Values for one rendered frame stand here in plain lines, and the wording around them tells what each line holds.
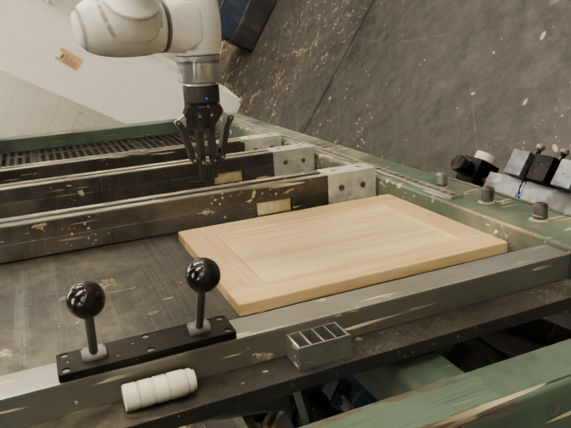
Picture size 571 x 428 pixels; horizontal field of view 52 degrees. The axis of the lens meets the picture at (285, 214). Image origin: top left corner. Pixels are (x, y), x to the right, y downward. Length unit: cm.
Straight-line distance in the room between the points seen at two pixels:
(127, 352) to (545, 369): 44
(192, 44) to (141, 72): 369
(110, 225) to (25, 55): 372
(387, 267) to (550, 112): 156
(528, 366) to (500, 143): 190
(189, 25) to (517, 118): 161
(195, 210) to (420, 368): 62
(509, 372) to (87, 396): 44
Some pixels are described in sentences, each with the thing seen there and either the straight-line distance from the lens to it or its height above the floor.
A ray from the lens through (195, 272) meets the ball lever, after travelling 62.
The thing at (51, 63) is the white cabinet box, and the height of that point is 147.
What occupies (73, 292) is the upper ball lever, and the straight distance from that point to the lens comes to 61.
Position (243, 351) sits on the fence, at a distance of 72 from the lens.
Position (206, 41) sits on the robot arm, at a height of 139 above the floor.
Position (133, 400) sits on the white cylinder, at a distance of 67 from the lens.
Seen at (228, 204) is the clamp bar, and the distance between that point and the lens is 124.
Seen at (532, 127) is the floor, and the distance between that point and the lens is 243.
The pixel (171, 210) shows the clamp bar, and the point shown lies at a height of 133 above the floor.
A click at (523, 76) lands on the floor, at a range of 260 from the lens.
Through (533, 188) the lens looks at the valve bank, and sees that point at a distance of 129.
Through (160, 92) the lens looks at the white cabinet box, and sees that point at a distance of 494.
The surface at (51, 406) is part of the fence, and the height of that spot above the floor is 153.
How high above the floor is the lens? 168
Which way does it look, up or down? 27 degrees down
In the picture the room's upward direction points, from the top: 68 degrees counter-clockwise
